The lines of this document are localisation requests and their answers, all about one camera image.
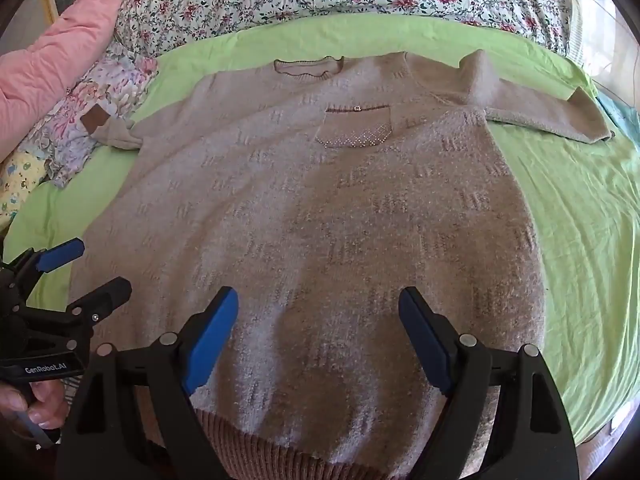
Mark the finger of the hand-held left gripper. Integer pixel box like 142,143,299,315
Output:
24,276,133,352
0,238,85,291

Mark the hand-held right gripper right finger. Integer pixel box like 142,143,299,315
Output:
397,286,581,480

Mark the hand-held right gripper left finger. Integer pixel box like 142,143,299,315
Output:
55,286,240,480

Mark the green bed sheet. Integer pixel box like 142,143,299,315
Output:
0,12,640,446

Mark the person's left hand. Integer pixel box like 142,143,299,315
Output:
0,379,69,448

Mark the light blue cloth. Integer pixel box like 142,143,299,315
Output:
597,85,640,146

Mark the yellow printed cloth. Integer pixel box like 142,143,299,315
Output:
0,152,53,231

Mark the pastel floral garment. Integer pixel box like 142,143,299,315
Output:
20,42,158,188

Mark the pink quilt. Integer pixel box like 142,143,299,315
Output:
0,0,146,133

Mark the beige knitted sweater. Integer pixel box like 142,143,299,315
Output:
70,49,613,480

